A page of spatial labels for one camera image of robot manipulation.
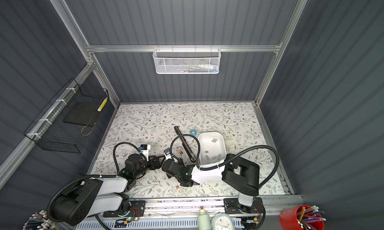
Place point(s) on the blue tape roll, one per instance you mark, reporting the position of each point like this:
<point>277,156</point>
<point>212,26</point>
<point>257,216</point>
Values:
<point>193,132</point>

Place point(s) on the white wire mesh basket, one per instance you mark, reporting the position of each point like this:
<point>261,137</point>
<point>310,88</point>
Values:
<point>187,62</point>

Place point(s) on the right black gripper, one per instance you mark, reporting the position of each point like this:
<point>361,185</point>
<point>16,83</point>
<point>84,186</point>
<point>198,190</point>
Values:
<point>168,175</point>

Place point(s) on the mint alarm clock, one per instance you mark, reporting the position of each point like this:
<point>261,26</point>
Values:
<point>222,222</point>

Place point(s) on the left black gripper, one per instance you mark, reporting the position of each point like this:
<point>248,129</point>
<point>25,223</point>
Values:
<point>158,165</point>

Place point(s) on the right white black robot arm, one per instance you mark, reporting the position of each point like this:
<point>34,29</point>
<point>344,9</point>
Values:
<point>237,172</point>

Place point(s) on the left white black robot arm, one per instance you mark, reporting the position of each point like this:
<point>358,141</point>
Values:
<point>92,195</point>

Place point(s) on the jar of coloured pencils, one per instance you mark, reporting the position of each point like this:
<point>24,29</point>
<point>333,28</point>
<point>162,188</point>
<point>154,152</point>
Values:
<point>39,221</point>

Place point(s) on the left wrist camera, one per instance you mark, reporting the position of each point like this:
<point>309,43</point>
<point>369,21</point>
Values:
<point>145,151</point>

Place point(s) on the black wire basket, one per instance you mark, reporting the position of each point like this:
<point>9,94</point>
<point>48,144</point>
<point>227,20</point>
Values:
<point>67,124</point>

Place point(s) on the green glue bottle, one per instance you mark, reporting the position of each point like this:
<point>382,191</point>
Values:
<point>203,220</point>

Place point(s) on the white plastic tray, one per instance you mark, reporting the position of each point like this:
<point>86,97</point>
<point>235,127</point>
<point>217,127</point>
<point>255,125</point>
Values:
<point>213,150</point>

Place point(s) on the floral table mat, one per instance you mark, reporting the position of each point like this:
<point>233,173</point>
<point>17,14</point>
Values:
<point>153,124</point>

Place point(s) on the pink staple box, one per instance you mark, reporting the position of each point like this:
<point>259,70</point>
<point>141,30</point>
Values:
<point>183,156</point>

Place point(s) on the red pencil cup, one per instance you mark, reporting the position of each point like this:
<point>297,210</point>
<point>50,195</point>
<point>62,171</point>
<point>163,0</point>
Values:
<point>302,218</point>

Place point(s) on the yellow marker pen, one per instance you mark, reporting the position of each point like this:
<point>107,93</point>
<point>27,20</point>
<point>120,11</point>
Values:
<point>103,103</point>

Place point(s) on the black stapler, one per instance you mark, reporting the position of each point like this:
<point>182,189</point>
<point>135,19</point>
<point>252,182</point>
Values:
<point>185,145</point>

